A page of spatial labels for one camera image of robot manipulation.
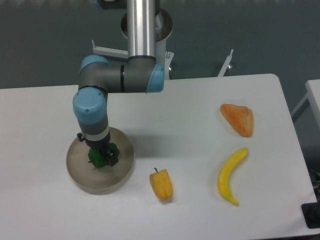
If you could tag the orange bread wedge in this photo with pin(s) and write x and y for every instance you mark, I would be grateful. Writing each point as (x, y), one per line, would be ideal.
(241, 118)

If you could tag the yellow banana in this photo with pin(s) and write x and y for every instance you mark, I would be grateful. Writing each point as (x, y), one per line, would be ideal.
(223, 179)

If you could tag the yellow bell pepper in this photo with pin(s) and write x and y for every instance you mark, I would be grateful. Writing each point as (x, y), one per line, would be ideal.
(161, 184)

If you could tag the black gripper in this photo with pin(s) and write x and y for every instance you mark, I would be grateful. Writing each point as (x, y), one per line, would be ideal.
(110, 155)

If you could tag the white side table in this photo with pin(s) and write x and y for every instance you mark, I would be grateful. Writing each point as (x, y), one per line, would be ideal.
(310, 99)

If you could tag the black clamp at table edge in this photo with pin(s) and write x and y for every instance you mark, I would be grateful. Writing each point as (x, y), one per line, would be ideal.
(311, 214)

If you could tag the beige round plate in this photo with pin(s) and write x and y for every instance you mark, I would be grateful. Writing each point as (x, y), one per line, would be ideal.
(96, 175)

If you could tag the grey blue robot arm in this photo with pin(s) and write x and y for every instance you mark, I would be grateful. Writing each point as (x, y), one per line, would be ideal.
(97, 79)

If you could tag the green bell pepper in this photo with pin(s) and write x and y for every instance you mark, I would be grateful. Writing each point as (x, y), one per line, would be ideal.
(96, 157)

